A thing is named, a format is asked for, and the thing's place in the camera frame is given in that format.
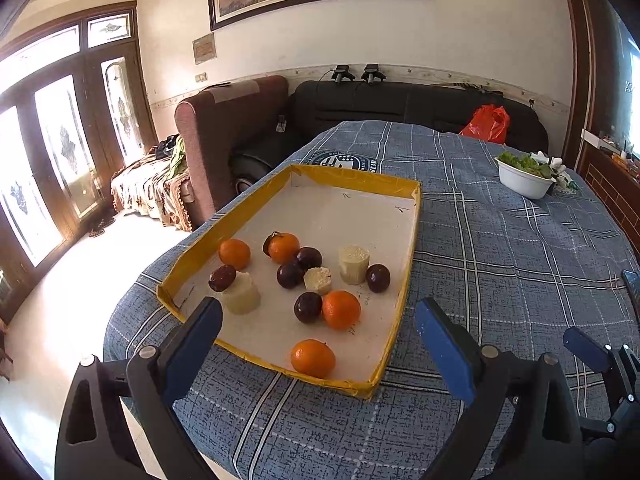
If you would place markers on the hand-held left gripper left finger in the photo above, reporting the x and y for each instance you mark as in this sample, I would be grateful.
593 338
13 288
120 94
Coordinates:
192 345

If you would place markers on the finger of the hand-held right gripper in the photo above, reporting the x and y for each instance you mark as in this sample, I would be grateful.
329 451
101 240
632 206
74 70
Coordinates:
585 347
631 285

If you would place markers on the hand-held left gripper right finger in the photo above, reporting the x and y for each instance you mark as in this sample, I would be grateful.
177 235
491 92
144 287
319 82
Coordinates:
445 350

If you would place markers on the reddish plum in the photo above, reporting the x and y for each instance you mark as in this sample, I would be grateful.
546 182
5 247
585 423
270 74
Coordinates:
222 277

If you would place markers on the dark purple plum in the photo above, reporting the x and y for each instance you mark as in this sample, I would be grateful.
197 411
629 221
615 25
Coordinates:
307 307
309 258
377 278
290 275

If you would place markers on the large orange mandarin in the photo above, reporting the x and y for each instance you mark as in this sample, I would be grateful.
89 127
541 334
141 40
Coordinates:
341 309

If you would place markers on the orange mandarin with green leaf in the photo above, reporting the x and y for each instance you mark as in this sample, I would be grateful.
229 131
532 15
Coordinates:
283 247

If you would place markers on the small peeled sugarcane piece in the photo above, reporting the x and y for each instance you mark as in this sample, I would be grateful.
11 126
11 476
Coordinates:
318 280

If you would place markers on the yellow cardboard box tray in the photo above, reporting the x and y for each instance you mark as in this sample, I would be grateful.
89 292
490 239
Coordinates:
350 215

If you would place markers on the large peeled sugarcane piece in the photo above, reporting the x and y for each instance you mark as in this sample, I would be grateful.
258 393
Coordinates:
241 292

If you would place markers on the blue plaid tablecloth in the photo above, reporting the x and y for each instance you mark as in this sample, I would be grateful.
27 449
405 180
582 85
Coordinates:
500 270

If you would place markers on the wooden cabinet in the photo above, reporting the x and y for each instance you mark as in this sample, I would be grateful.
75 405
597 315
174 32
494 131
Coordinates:
615 185

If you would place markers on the white flowers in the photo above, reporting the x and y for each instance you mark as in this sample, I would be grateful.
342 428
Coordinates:
560 170

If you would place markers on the white bowl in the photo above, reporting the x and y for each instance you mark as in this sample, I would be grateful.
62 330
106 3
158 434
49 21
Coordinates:
522 185

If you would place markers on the dark slippers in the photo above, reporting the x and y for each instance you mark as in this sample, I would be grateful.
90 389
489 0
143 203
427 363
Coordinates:
101 226

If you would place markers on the green lettuce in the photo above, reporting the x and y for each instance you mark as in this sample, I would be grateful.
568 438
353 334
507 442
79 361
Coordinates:
520 162

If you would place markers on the patterned blanket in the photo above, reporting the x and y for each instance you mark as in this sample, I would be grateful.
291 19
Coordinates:
145 185

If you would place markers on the dark cloth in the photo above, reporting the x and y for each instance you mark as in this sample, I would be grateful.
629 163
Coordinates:
165 149

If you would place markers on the brown armchair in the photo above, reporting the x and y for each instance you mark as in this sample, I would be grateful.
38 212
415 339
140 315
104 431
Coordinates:
225 130

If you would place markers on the red plastic bag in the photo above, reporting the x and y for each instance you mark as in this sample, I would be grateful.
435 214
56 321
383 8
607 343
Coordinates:
485 122

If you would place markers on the small grey object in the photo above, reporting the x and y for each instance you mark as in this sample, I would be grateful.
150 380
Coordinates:
281 124

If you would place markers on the black sofa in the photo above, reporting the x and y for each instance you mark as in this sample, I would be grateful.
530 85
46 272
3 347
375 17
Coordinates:
400 102

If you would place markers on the wooden glass door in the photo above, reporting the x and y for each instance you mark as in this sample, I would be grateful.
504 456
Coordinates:
95 110

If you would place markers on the wooden door frame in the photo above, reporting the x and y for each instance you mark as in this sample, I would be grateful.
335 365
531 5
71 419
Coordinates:
582 60

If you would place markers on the small wall notice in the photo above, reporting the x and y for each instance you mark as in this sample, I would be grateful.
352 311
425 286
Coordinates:
203 48

